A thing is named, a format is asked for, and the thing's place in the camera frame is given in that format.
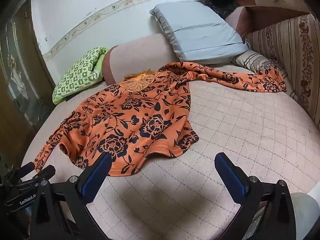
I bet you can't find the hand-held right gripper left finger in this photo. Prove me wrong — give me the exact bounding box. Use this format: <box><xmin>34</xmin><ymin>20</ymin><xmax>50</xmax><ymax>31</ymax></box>
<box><xmin>30</xmin><ymin>152</ymin><xmax>113</xmax><ymax>240</ymax></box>

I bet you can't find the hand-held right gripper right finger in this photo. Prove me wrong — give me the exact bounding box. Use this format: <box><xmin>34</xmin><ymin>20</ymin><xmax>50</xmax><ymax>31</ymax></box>
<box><xmin>214</xmin><ymin>152</ymin><xmax>298</xmax><ymax>240</ymax></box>

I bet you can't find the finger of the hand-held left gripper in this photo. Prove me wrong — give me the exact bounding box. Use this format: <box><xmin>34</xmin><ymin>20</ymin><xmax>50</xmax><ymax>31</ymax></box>
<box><xmin>15</xmin><ymin>165</ymin><xmax>56</xmax><ymax>191</ymax></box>
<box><xmin>10</xmin><ymin>162</ymin><xmax>35</xmax><ymax>179</ymax></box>

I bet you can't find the orange floral shirt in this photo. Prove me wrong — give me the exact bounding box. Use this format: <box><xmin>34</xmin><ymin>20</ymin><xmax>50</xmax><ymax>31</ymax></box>
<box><xmin>35</xmin><ymin>62</ymin><xmax>287</xmax><ymax>177</ymax></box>

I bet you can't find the pink quilted bedspread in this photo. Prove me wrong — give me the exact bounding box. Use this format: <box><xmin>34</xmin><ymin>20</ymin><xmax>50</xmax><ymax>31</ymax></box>
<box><xmin>21</xmin><ymin>64</ymin><xmax>318</xmax><ymax>240</ymax></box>

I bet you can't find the person's grey trouser leg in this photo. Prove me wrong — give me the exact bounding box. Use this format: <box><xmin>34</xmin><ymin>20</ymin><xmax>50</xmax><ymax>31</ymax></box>
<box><xmin>291</xmin><ymin>192</ymin><xmax>320</xmax><ymax>240</ymax></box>

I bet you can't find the wooden door with glass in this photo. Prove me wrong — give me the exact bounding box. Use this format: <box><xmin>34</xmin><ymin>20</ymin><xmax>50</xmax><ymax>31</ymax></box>
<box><xmin>0</xmin><ymin>2</ymin><xmax>56</xmax><ymax>167</ymax></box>

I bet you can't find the green patterned folded cloth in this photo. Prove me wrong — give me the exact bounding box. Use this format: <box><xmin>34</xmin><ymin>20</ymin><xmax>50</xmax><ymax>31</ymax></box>
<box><xmin>52</xmin><ymin>47</ymin><xmax>109</xmax><ymax>105</ymax></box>

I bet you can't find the small striped pillow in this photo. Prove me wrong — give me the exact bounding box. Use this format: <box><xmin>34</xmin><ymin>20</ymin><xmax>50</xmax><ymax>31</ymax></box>
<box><xmin>231</xmin><ymin>50</ymin><xmax>278</xmax><ymax>73</ymax></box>

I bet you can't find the pink padded bolster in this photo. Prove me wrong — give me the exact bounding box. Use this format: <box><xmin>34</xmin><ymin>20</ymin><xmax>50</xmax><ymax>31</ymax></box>
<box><xmin>103</xmin><ymin>33</ymin><xmax>173</xmax><ymax>85</ymax></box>

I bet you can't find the grey-blue pillow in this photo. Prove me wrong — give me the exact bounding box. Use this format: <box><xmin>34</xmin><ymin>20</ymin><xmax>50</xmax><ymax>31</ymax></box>
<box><xmin>149</xmin><ymin>0</ymin><xmax>250</xmax><ymax>65</ymax></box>

